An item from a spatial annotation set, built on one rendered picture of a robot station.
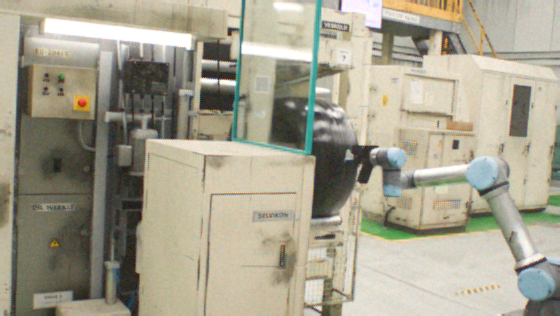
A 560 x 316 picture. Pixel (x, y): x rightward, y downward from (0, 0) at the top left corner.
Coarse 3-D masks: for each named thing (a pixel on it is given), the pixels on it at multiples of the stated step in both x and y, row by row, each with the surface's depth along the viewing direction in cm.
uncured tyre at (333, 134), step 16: (320, 112) 278; (336, 112) 283; (320, 128) 271; (336, 128) 276; (352, 128) 281; (320, 144) 269; (336, 144) 273; (352, 144) 277; (320, 160) 268; (336, 160) 272; (320, 176) 269; (336, 176) 273; (352, 176) 278; (320, 192) 272; (336, 192) 277; (320, 208) 280; (336, 208) 285
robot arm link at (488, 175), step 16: (480, 160) 219; (496, 160) 221; (480, 176) 218; (496, 176) 216; (480, 192) 220; (496, 192) 217; (496, 208) 217; (512, 208) 216; (512, 224) 214; (512, 240) 214; (528, 240) 213; (528, 256) 211; (544, 256) 211; (528, 272) 208; (544, 272) 206; (528, 288) 208; (544, 288) 205
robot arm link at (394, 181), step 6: (384, 174) 246; (390, 174) 244; (396, 174) 244; (402, 174) 250; (384, 180) 246; (390, 180) 244; (396, 180) 244; (402, 180) 247; (408, 180) 251; (384, 186) 246; (390, 186) 244; (396, 186) 244; (402, 186) 248; (384, 192) 247; (390, 192) 245; (396, 192) 245
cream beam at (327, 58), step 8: (232, 32) 316; (232, 40) 317; (320, 40) 316; (328, 40) 319; (336, 40) 321; (344, 40) 324; (232, 48) 317; (320, 48) 316; (328, 48) 319; (336, 48) 322; (352, 48) 327; (232, 56) 317; (320, 56) 317; (328, 56) 320; (336, 56) 322; (352, 56) 328; (320, 64) 318; (328, 64) 320; (336, 64) 323; (352, 64) 328
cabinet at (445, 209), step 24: (408, 144) 736; (432, 144) 718; (456, 144) 741; (408, 168) 736; (432, 168) 722; (408, 192) 735; (432, 192) 727; (456, 192) 752; (408, 216) 735; (432, 216) 732; (456, 216) 757
